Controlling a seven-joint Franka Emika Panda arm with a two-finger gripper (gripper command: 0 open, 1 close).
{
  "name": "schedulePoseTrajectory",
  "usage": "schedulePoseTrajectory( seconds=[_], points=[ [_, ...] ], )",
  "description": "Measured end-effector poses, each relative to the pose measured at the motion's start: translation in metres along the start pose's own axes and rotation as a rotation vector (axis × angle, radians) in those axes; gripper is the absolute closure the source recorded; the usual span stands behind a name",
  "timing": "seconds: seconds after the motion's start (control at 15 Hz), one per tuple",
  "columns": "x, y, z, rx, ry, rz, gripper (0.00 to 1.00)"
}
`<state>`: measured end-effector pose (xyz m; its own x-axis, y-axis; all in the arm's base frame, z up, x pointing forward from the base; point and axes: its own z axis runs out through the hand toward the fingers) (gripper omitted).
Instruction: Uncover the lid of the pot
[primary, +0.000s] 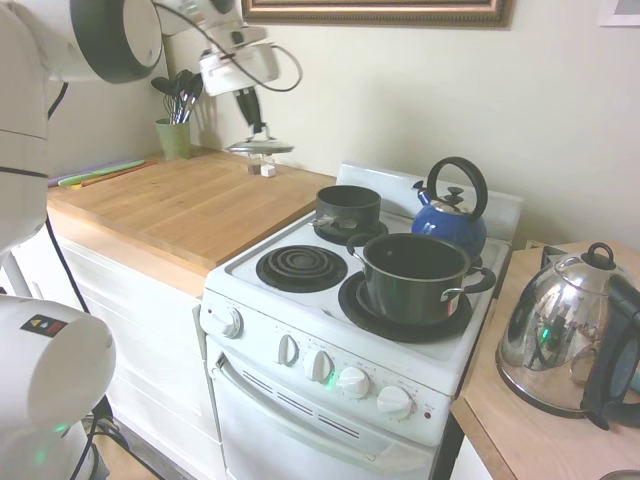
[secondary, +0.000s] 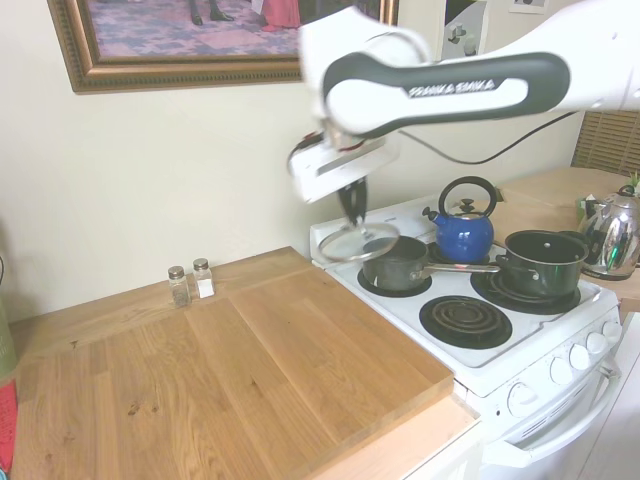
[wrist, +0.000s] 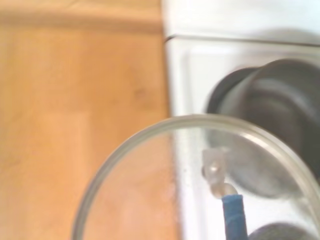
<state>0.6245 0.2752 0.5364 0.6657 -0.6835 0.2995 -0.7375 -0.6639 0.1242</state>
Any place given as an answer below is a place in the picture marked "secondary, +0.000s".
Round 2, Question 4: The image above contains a silver electric kettle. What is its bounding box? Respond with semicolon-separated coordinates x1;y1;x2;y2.
577;184;640;280

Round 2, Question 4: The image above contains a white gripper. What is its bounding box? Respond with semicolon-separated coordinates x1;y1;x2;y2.
287;138;402;227

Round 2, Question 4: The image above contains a wooden cutting board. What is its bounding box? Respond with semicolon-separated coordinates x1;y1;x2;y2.
14;265;456;480

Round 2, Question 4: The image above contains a glass pot lid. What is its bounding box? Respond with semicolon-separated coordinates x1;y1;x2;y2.
318;222;402;264

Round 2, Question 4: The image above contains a bare black coil burner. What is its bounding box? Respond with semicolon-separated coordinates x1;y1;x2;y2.
418;294;514;351

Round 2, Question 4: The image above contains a red cloth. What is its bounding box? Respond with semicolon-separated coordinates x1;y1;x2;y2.
0;379;20;472

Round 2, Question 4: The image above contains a white oven door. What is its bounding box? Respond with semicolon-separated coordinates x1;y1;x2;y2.
482;359;624;480

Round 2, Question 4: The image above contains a black burner under large pot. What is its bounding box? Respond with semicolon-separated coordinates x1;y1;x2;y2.
469;272;584;317

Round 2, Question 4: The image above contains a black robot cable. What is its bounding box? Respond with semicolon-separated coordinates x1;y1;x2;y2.
397;110;581;165

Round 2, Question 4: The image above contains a blue whistling kettle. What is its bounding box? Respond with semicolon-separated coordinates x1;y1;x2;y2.
422;175;497;264

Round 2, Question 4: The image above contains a glass salt shaker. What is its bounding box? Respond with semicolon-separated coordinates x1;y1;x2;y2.
192;257;217;301

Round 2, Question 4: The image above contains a black burner under saucepan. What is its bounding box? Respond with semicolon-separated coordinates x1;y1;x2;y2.
357;262;434;298

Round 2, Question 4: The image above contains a glass pepper shaker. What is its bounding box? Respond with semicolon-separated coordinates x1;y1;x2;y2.
167;266;192;309

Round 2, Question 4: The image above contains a paper photo on wall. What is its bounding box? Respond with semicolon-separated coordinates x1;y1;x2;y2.
442;0;489;61

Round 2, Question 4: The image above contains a white electric stove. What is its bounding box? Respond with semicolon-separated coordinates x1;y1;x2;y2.
308;199;624;480

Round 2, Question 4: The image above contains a large black pot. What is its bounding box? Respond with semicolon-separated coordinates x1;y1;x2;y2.
494;229;591;298

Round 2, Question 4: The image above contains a green container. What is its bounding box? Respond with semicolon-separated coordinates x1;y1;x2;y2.
0;294;19;382

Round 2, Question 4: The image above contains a small black saucepan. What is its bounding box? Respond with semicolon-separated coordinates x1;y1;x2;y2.
362;235;501;293

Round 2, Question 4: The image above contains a brown woven blind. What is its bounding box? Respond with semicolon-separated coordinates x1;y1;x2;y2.
571;110;640;177

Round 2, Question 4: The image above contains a white oven dial knob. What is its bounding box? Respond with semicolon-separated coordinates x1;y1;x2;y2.
507;382;539;416

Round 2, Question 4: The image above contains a gold framed picture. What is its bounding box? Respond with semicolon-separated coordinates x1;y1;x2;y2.
47;0;401;95

